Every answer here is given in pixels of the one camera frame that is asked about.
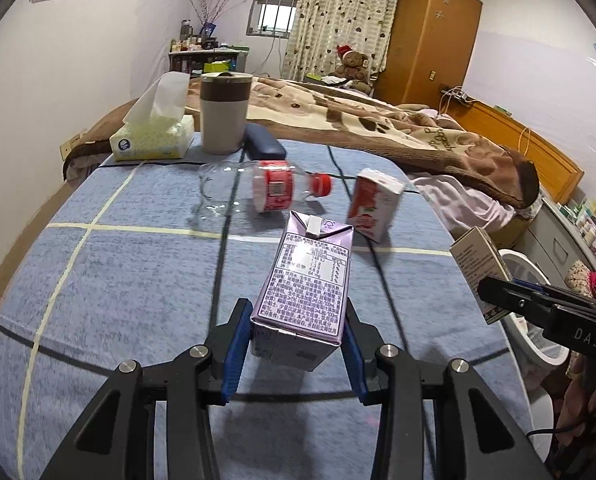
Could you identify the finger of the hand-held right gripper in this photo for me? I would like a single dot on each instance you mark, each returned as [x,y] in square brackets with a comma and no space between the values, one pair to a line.
[568,295]
[503,296]

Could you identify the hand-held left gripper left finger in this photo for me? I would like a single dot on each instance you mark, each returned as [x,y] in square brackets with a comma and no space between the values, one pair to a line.
[235,355]

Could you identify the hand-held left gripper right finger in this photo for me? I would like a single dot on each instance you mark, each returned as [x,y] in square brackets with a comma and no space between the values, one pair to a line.
[356,365]

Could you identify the white trash bin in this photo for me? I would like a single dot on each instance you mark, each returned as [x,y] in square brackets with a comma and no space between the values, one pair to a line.
[543,350]

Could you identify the white and beige small box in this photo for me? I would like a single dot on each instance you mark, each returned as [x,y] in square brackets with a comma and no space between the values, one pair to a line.
[478,260]

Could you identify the purple milk carton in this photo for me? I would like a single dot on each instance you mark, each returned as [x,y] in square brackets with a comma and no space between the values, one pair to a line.
[303,290]

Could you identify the person's right hand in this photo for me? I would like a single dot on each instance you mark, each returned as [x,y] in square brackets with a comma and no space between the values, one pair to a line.
[573,400]

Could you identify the pink patterned cloth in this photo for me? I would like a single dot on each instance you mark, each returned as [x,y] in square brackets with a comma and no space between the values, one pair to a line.
[585,280]

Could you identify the grey cabinet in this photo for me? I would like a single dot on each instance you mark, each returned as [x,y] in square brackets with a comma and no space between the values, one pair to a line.
[553,232]

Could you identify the pink bedsheet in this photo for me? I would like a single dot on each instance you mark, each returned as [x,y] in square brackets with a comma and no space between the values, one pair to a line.
[458,200]

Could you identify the blue checked tablecloth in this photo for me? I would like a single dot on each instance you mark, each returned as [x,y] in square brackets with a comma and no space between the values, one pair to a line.
[127,285]

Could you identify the wooden headboard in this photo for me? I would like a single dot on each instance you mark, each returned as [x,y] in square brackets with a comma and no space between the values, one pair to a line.
[528,140]

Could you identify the red and white carton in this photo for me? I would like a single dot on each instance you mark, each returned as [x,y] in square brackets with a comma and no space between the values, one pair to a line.
[373,205]

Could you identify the clear bottle with red label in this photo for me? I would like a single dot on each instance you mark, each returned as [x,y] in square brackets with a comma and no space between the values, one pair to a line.
[273,185]

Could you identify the brown printed blanket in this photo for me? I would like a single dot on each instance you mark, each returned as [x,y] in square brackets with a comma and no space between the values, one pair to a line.
[378,130]

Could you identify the dark blue glasses case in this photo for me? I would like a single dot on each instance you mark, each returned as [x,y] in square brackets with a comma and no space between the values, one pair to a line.
[263,142]

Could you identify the yellow tissue pack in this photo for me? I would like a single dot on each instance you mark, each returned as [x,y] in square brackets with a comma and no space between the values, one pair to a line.
[152,137]

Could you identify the brown and white tumbler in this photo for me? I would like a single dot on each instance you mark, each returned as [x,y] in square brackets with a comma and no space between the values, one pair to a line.
[222,120]

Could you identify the wooden wardrobe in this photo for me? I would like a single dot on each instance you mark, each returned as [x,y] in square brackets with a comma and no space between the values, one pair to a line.
[428,35]

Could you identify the brown teddy bear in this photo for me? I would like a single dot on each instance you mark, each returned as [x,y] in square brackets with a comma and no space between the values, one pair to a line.
[353,65]

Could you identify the green box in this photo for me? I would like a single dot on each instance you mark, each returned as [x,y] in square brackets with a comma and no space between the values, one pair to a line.
[217,67]

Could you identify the white desk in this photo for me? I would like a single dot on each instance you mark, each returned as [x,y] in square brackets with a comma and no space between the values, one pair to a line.
[187,60]

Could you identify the group of bottles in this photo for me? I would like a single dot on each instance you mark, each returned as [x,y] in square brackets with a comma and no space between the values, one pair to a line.
[195,37]

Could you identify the heart patterned curtain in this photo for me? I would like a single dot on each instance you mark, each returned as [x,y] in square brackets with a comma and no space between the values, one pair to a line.
[338,10]

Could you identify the barred window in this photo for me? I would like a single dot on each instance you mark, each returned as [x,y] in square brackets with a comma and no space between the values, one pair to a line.
[273,15]

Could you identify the dried flower branches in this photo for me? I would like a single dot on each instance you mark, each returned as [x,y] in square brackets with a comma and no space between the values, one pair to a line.
[210,7]

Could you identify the wall socket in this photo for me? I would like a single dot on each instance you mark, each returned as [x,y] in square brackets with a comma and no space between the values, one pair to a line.
[67,147]

